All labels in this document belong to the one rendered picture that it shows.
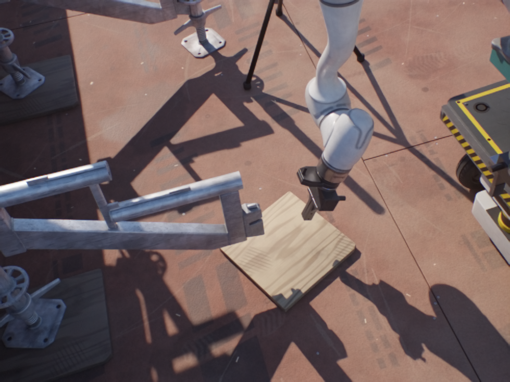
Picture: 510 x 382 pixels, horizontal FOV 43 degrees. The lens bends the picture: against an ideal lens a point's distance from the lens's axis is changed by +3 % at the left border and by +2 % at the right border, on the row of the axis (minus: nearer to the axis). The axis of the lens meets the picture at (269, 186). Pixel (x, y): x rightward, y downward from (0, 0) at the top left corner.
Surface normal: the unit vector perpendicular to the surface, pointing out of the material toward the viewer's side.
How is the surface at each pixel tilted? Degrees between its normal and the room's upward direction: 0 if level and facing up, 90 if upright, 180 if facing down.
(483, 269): 0
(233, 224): 90
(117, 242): 90
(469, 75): 0
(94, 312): 0
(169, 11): 90
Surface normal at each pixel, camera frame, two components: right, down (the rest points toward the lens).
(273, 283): -0.10, -0.62
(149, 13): 0.28, 0.73
